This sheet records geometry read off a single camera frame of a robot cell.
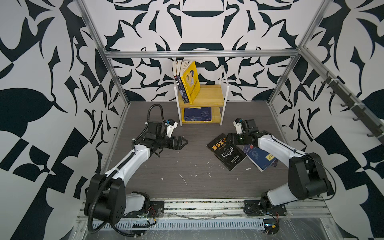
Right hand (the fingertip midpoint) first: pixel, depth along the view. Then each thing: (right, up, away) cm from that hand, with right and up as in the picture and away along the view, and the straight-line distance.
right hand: (232, 137), depth 91 cm
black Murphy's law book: (-2, -11, +1) cm, 11 cm away
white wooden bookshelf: (-12, +24, +2) cm, 27 cm away
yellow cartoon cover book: (-25, +32, -7) cm, 42 cm away
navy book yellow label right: (+16, -12, -3) cm, 20 cm away
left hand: (-30, +1, -8) cm, 31 cm away
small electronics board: (+13, -39, -20) cm, 46 cm away
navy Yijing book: (-21, +14, +12) cm, 28 cm away
